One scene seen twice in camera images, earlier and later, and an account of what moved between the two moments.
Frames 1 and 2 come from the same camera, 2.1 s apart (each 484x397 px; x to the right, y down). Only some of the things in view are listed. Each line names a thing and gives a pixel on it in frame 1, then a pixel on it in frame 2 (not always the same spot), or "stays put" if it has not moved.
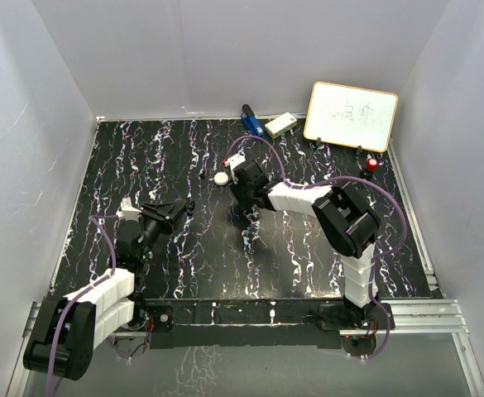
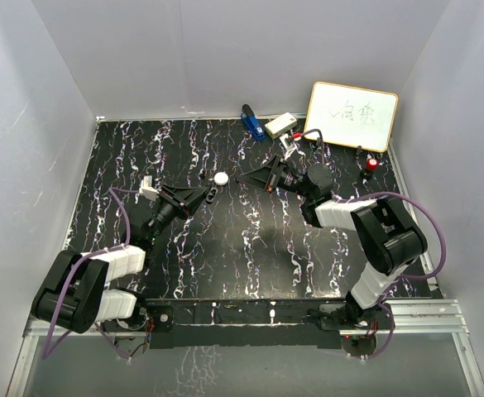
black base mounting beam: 257,323 stays put
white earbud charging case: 221,178 stays put
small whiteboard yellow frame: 351,116 stays put
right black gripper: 237,189 -> 261,177
